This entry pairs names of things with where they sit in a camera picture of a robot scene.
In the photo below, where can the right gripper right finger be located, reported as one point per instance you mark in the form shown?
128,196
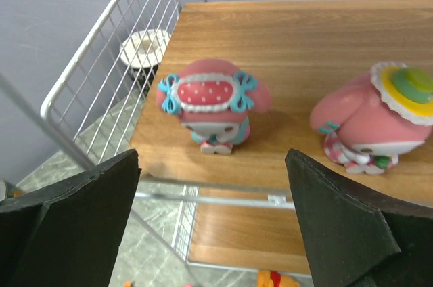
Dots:
354,235

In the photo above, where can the orange bear red shirt toy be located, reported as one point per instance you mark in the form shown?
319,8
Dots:
268,278

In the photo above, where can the pink blue bear toy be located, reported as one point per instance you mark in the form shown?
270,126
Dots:
212,98

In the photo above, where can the dark can white lid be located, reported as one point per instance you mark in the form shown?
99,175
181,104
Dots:
144,52

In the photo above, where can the pink bear green hat toy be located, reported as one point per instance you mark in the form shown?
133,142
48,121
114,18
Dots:
373,119

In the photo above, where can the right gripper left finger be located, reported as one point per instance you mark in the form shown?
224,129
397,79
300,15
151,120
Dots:
69,233

